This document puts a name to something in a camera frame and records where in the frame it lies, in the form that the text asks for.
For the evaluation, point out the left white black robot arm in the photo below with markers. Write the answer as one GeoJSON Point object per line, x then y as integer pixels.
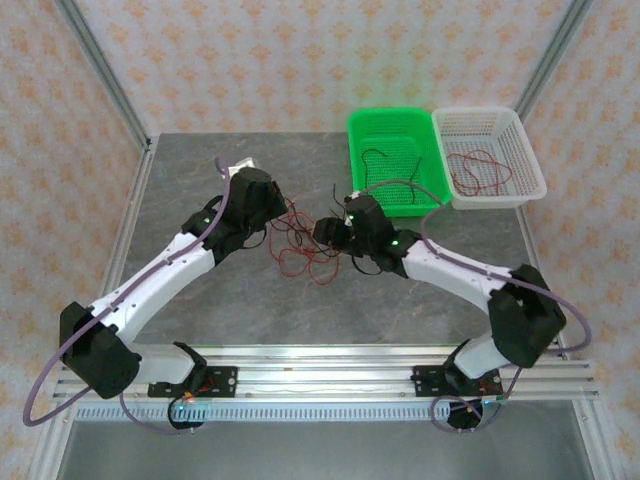
{"type": "Point", "coordinates": [150, 280]}

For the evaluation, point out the green plastic basket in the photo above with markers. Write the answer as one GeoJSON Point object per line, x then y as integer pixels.
{"type": "Point", "coordinates": [390, 122]}

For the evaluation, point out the aluminium table side rail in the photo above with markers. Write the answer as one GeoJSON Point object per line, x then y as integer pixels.
{"type": "Point", "coordinates": [595, 440]}
{"type": "Point", "coordinates": [131, 215]}

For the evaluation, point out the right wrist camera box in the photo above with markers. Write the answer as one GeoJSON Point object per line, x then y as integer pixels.
{"type": "Point", "coordinates": [348, 221]}

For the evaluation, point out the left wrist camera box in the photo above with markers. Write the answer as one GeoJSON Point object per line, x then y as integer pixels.
{"type": "Point", "coordinates": [245, 164]}

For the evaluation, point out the white plastic basket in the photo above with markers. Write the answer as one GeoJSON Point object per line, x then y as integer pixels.
{"type": "Point", "coordinates": [490, 202]}

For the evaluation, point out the aluminium frame post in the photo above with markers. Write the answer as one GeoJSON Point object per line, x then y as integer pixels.
{"type": "Point", "coordinates": [105, 70]}
{"type": "Point", "coordinates": [550, 55]}

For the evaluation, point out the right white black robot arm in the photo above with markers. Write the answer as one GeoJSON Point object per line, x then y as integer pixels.
{"type": "Point", "coordinates": [450, 270]}

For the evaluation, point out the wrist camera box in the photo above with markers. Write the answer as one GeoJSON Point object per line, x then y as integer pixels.
{"type": "Point", "coordinates": [245, 164]}
{"type": "Point", "coordinates": [348, 221]}

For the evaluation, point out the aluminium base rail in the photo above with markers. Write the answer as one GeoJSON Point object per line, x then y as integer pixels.
{"type": "Point", "coordinates": [325, 380]}

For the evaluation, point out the small circuit board green light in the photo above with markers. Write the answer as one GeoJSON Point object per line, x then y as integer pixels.
{"type": "Point", "coordinates": [465, 416]}
{"type": "Point", "coordinates": [187, 414]}

